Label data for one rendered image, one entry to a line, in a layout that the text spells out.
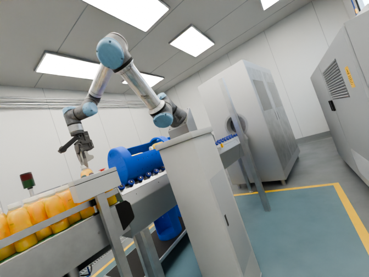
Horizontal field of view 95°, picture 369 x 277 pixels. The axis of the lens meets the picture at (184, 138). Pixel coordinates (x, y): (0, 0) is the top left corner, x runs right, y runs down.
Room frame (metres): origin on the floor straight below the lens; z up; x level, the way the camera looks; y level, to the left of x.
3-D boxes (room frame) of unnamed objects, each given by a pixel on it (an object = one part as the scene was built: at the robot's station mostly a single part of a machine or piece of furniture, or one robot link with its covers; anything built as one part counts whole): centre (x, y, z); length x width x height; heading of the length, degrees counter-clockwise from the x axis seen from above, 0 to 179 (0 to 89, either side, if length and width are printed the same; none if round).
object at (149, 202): (1.98, -0.13, 0.79); 2.17 x 0.29 x 0.34; 138
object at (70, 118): (0.99, 0.58, 1.46); 0.09 x 0.08 x 0.11; 80
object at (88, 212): (0.91, 0.61, 0.99); 0.07 x 0.07 x 0.19
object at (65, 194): (0.88, 0.68, 0.99); 0.07 x 0.07 x 0.19
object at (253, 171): (2.09, -0.67, 0.85); 0.06 x 0.06 x 1.70; 48
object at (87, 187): (0.85, 0.49, 1.05); 0.20 x 0.10 x 0.10; 138
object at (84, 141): (1.00, 0.58, 1.30); 0.09 x 0.08 x 0.12; 138
